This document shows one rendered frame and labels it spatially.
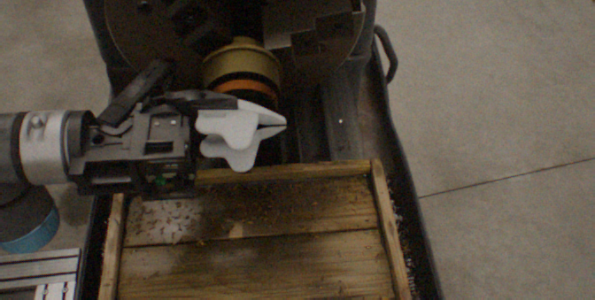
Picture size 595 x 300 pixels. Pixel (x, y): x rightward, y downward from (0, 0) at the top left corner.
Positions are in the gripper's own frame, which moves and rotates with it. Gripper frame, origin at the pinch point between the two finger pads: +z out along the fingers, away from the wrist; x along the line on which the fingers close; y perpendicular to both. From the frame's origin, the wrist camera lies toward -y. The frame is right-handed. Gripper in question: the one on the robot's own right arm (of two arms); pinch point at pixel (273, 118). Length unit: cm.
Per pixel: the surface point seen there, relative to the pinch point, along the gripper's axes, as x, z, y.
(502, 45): -108, 93, -126
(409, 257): -51, 24, -9
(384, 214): -17.3, 13.6, 2.2
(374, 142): -54, 23, -39
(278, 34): 3.0, 1.2, -9.9
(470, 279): -108, 55, -30
